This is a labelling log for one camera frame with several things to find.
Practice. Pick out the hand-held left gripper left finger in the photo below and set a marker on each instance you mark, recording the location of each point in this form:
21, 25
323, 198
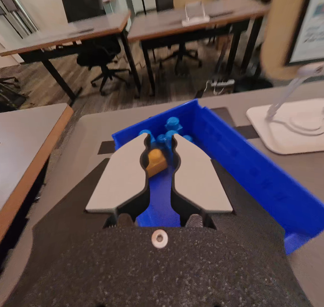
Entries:
119, 180

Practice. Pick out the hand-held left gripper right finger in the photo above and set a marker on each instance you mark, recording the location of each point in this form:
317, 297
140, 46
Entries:
200, 183

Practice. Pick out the pile of colourful mega blocks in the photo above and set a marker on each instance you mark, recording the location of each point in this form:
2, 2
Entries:
157, 160

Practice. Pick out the blue plastic bin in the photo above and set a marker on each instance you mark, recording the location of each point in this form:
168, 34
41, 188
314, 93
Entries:
253, 165

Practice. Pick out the white display stand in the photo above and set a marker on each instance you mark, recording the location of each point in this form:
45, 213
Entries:
291, 140

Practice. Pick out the white power strip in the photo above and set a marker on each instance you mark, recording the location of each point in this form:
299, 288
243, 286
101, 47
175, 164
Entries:
222, 83

